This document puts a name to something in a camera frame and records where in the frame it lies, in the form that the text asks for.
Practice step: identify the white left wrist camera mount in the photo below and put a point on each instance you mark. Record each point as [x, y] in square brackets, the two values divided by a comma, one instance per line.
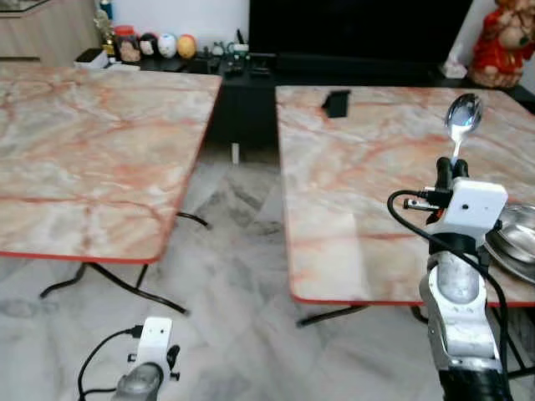
[155, 338]

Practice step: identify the steel bowl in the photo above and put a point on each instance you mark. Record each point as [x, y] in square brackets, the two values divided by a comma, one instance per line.
[514, 246]

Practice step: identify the orange egg figurine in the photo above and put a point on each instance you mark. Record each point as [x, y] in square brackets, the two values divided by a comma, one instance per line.
[186, 46]

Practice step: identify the black television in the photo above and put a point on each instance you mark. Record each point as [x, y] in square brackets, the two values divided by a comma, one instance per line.
[359, 25]

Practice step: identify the small white box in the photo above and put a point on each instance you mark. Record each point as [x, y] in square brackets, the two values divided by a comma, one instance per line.
[92, 58]

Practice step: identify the black egg figurine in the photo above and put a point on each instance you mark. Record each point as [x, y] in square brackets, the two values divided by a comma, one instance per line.
[148, 46]

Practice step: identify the white egg figurine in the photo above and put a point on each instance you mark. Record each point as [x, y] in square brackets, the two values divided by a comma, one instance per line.
[167, 45]

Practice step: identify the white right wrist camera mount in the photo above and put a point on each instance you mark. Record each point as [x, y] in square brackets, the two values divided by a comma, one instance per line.
[472, 205]

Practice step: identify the gold trophy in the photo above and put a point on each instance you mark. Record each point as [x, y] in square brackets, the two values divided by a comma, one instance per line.
[107, 38]

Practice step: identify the red gold plush figurine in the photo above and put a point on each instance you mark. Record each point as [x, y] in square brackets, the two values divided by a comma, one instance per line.
[501, 50]

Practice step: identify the steel spoon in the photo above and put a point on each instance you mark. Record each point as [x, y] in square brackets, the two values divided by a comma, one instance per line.
[464, 113]

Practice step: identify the small black box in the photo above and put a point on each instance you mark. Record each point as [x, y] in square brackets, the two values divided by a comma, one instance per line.
[337, 104]

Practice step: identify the small black electronic device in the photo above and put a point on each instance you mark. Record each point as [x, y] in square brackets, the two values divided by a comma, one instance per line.
[242, 60]

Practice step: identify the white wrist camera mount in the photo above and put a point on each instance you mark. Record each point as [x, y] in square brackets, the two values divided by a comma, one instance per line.
[472, 205]
[155, 338]

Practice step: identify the clear jar red lid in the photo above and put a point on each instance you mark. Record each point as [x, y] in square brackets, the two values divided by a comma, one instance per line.
[127, 46]

